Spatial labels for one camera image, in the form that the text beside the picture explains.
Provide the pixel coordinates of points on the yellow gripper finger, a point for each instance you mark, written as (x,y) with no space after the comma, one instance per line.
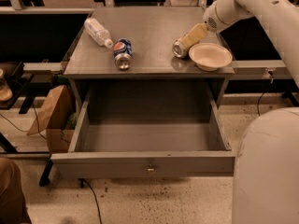
(198,32)

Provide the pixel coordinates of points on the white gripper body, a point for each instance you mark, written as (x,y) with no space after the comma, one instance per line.
(214,20)

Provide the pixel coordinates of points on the orange soda can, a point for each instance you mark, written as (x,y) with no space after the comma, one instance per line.
(179,50)

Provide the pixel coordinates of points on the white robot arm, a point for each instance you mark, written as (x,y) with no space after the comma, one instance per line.
(266,179)

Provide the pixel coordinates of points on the blue pepsi can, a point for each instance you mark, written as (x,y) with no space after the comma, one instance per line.
(123,54)

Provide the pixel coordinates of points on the open grey top drawer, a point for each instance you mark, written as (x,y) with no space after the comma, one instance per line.
(120,134)

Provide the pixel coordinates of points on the metal drawer knob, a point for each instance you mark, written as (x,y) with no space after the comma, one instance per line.
(151,169)

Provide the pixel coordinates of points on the white bowl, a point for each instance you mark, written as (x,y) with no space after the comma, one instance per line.
(209,56)

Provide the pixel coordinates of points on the grey cabinet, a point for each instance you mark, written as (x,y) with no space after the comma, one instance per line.
(152,32)

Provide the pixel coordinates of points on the clear plastic water bottle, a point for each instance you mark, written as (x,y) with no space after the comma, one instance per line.
(98,32)

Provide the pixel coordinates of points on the brown cardboard box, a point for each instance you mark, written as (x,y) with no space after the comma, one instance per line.
(52,118)

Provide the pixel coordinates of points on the black shelf stand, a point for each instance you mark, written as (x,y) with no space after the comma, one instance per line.
(18,81)

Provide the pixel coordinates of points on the glass jar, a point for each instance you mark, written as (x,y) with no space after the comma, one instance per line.
(5,91)

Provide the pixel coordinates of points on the brown trouser leg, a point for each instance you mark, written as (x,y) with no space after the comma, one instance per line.
(12,202)

